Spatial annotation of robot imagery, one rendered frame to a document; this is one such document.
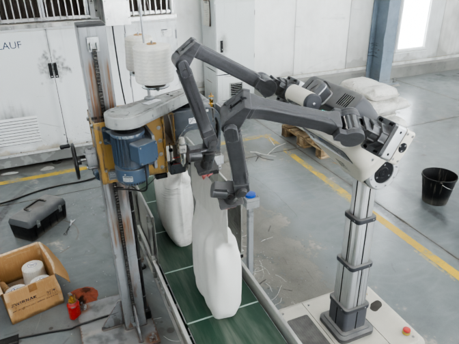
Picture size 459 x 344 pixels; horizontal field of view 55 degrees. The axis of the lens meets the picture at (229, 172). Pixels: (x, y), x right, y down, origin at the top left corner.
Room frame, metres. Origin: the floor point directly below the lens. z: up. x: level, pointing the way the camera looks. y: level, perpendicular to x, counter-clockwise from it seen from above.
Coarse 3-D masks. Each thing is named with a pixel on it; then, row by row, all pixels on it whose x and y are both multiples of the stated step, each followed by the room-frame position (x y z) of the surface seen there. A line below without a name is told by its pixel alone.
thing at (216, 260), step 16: (192, 176) 2.03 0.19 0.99; (208, 192) 1.81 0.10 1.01; (208, 208) 1.83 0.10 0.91; (192, 224) 1.91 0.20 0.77; (208, 224) 1.78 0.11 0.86; (224, 224) 1.61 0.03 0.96; (192, 240) 1.90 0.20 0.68; (208, 240) 1.69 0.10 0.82; (224, 240) 1.62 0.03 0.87; (208, 256) 1.66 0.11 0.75; (224, 256) 1.63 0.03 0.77; (208, 272) 1.65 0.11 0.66; (224, 272) 1.62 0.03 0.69; (240, 272) 1.66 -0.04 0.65; (208, 288) 1.65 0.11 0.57; (224, 288) 1.61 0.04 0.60; (240, 288) 1.67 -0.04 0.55; (208, 304) 1.67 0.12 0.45; (224, 304) 1.62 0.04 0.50
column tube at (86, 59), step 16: (80, 32) 1.94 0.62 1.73; (96, 32) 1.97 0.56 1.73; (80, 48) 1.94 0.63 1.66; (112, 80) 1.98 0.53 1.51; (96, 96) 1.95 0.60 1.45; (112, 96) 1.98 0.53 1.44; (96, 112) 1.95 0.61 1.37; (112, 192) 1.95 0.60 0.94; (112, 208) 1.95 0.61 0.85; (128, 208) 1.98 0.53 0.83; (112, 224) 1.94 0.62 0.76; (128, 224) 1.97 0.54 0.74; (112, 240) 1.94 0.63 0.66; (128, 240) 1.97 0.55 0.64; (128, 256) 1.97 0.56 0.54; (128, 288) 1.96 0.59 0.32; (128, 304) 1.95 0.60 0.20; (128, 320) 1.94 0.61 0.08; (144, 320) 1.98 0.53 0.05
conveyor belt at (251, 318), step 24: (144, 192) 2.97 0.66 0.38; (168, 240) 2.33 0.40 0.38; (168, 264) 2.09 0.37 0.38; (192, 264) 2.08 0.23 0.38; (168, 288) 1.98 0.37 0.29; (192, 288) 1.87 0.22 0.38; (192, 312) 1.69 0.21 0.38; (240, 312) 1.69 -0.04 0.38; (264, 312) 1.68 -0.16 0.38; (216, 336) 1.53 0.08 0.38; (240, 336) 1.53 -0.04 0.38; (264, 336) 1.52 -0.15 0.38
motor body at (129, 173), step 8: (112, 136) 1.76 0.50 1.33; (120, 136) 1.75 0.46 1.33; (128, 136) 1.74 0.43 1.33; (136, 136) 1.76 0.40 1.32; (144, 136) 1.80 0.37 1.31; (112, 144) 1.78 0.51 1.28; (120, 144) 1.74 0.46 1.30; (128, 144) 1.75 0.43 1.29; (120, 152) 1.75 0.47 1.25; (128, 152) 1.75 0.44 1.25; (120, 160) 1.75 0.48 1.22; (128, 160) 1.75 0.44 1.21; (120, 168) 1.76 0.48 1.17; (128, 168) 1.75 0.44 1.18; (136, 168) 1.76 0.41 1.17; (120, 176) 1.75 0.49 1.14; (128, 176) 1.74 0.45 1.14; (136, 176) 1.75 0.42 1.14; (144, 176) 1.77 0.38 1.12; (128, 184) 1.74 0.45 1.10; (136, 184) 1.75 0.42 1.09
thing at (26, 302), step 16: (0, 256) 2.39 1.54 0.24; (16, 256) 2.44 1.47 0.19; (32, 256) 2.50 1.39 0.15; (48, 256) 2.37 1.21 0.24; (0, 272) 2.37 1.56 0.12; (16, 272) 2.43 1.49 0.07; (48, 272) 2.43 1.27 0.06; (64, 272) 2.30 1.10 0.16; (0, 288) 2.06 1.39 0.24; (32, 288) 2.11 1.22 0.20; (48, 288) 2.16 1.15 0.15; (16, 304) 2.04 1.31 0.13; (32, 304) 2.09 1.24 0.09; (48, 304) 2.14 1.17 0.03; (16, 320) 2.03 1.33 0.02
